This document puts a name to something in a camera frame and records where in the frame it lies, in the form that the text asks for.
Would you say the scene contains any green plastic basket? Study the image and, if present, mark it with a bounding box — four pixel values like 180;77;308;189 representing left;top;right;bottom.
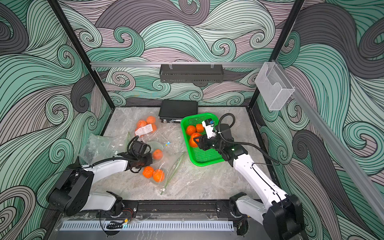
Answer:
181;113;224;167

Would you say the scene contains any orange taken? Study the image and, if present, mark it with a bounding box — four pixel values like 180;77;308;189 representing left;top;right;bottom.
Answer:
189;133;202;148
186;125;197;136
196;124;205;133

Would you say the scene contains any orange bag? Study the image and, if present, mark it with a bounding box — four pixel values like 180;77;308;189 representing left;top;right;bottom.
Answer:
152;169;165;183
152;149;164;161
142;166;155;179

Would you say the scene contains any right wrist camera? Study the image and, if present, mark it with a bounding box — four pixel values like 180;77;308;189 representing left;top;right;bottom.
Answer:
202;119;216;139

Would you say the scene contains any aluminium wall rail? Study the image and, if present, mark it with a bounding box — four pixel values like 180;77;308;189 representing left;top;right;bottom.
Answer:
90;61;264;69
272;60;384;223

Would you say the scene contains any aluminium wall rail right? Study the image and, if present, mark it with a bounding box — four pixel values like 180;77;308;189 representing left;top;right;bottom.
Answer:
272;60;384;223

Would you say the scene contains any white slotted cable duct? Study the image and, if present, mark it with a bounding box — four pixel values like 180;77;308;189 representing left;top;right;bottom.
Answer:
60;220;235;232

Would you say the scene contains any aluminium wall rail back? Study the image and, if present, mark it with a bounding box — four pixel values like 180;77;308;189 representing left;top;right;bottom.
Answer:
90;61;264;69

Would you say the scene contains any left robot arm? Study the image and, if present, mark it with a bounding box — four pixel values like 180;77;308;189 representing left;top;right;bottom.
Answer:
46;136;153;218

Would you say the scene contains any clear bag of oranges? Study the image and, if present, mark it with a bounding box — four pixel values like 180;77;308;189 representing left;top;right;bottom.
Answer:
134;115;170;142

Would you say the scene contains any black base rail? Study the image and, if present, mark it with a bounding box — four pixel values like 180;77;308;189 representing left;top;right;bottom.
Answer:
59;199;296;219

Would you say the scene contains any green printed zip-top bag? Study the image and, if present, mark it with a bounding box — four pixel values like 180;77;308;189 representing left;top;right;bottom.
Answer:
78;134;129;164

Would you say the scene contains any black flat box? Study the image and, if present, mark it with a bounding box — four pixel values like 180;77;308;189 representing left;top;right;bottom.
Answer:
159;100;198;123

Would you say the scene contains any black wall shelf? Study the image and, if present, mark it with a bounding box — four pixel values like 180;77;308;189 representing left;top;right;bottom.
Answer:
160;65;224;84

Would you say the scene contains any clear acrylic wall holder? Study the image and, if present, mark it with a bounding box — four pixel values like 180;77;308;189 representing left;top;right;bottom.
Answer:
255;62;295;111

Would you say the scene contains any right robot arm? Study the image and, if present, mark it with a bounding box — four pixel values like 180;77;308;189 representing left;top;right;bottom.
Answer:
192;113;305;240

